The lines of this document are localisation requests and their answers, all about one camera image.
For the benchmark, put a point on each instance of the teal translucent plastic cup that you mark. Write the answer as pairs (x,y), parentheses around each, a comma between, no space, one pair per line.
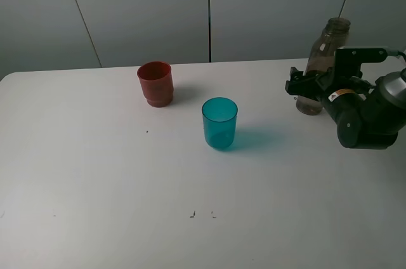
(219,121)

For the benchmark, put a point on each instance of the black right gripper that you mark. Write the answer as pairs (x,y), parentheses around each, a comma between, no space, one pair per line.
(341,95)

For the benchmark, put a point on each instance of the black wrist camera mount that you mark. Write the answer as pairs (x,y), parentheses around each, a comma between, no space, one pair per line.
(348,60)

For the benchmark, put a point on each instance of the smoky translucent water bottle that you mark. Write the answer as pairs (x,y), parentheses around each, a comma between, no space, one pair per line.
(333,36)

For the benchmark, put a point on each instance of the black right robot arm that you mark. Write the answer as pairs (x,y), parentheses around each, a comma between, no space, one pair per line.
(367,116)

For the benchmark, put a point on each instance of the red plastic cup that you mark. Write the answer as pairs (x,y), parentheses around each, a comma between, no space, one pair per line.
(156,83)

